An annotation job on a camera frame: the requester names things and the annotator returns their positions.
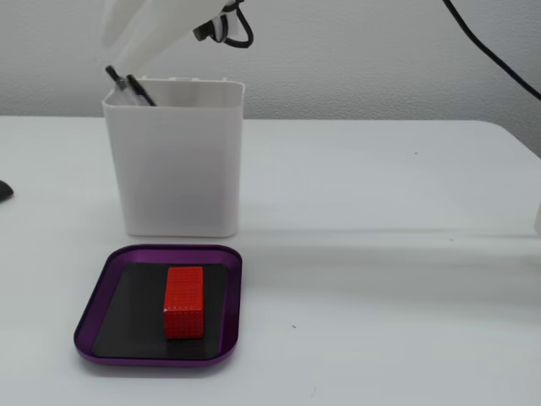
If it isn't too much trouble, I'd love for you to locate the thick black cable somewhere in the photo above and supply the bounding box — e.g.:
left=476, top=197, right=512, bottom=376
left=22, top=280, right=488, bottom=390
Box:
left=441, top=0, right=541, bottom=102

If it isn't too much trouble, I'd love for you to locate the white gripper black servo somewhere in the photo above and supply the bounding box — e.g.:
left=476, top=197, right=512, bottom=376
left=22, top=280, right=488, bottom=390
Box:
left=101, top=0, right=234, bottom=74

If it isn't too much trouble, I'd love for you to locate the red studded block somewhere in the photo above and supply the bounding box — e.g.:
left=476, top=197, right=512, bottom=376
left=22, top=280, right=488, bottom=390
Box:
left=162, top=266, right=205, bottom=340

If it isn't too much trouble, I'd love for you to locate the white plastic pen holder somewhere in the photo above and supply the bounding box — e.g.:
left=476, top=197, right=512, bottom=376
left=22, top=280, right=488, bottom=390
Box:
left=101, top=75, right=247, bottom=238

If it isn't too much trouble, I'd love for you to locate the purple metal tray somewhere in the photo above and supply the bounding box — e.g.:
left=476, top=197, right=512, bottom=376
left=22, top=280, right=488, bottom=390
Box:
left=73, top=244, right=243, bottom=368

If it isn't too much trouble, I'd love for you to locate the black clear ballpoint pen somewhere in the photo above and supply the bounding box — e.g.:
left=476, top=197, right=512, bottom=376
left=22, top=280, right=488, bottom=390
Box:
left=104, top=64, right=158, bottom=107

